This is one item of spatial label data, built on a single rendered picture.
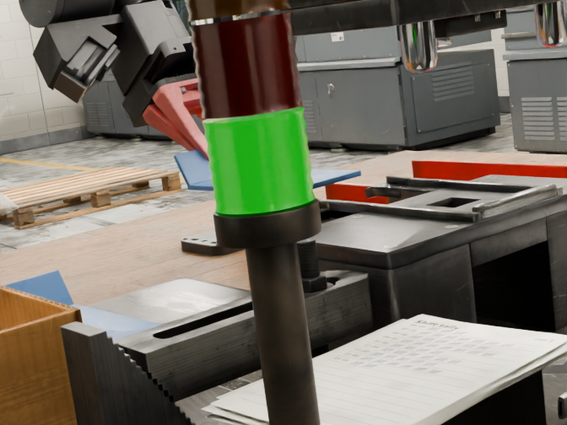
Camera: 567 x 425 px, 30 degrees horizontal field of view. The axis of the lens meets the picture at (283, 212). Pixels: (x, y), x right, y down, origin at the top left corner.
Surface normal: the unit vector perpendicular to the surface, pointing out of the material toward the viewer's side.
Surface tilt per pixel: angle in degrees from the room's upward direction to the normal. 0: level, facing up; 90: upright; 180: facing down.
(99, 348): 90
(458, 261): 90
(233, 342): 90
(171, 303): 0
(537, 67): 90
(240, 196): 76
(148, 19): 59
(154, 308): 0
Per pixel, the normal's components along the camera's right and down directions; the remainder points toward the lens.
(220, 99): -0.55, -0.02
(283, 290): 0.27, 0.14
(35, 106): 0.57, 0.08
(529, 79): -0.81, 0.21
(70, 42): 0.44, -0.45
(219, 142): -0.59, 0.45
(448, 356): -0.15, -0.97
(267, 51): 0.47, 0.34
